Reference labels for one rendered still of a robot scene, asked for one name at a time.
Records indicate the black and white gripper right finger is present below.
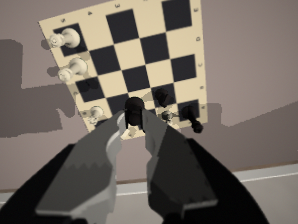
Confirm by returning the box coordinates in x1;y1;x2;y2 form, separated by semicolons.
140;108;269;224

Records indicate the chessboard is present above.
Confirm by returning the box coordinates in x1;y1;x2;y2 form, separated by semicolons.
39;0;208;132

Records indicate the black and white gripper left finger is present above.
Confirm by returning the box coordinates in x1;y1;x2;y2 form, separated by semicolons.
0;109;129;224

